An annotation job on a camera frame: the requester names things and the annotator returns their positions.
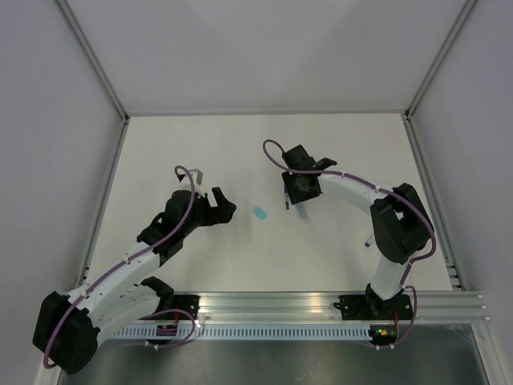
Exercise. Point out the left aluminium frame post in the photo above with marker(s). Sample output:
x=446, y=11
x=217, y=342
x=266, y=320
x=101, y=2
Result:
x=81, y=39

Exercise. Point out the aluminium frame post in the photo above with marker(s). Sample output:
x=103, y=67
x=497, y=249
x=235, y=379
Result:
x=444, y=50
x=81, y=39

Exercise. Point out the right aluminium frame post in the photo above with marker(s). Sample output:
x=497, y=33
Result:
x=444, y=50

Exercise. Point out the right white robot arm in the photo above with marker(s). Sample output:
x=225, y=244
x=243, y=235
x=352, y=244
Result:
x=403, y=232

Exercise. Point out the light blue highlighter cap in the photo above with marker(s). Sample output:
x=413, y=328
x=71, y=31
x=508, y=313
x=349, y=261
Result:
x=259, y=212

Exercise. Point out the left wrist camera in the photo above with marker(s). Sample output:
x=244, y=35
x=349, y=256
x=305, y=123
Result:
x=191, y=179

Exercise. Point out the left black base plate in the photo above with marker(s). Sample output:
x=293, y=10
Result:
x=187, y=302

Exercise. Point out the purple pen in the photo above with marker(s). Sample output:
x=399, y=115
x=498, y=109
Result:
x=286, y=197

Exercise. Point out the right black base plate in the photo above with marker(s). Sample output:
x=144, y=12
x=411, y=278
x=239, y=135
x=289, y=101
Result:
x=356, y=306

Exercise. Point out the light blue highlighter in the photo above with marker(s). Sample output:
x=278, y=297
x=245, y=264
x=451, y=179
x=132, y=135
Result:
x=303, y=215

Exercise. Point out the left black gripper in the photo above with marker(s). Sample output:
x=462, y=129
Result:
x=224, y=216

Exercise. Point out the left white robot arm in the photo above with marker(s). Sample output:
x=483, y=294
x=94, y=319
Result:
x=71, y=327

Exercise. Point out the aluminium front rail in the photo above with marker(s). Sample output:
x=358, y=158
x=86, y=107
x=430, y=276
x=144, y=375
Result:
x=437, y=307

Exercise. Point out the white slotted cable duct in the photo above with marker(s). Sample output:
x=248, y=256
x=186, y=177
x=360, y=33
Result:
x=278, y=332

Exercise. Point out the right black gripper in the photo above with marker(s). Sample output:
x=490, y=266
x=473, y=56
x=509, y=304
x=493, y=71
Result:
x=293, y=194

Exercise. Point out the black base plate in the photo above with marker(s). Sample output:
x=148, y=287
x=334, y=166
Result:
x=356, y=306
x=187, y=302

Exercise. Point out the white pen with blue tip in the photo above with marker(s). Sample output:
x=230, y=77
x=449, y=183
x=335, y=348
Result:
x=369, y=241

